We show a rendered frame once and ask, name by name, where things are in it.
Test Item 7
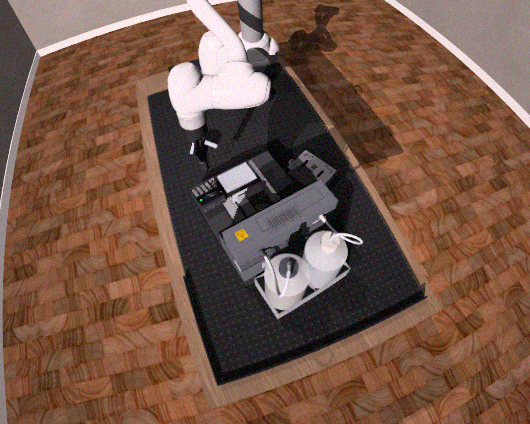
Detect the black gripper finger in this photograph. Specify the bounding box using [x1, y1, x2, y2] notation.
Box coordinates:
[188, 139, 208, 171]
[202, 141, 209, 169]

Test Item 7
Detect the white plastic bottle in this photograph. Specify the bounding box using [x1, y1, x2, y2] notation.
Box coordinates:
[302, 231, 348, 289]
[264, 254, 310, 310]

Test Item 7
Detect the white flexible hose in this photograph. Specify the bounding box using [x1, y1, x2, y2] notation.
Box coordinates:
[264, 256, 292, 298]

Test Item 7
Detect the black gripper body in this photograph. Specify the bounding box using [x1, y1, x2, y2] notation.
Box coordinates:
[183, 123, 207, 148]

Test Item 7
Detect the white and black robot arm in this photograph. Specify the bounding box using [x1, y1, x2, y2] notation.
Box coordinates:
[168, 0, 279, 130]

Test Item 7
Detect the white curved hose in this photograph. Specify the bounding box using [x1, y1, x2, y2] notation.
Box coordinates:
[325, 221, 363, 244]

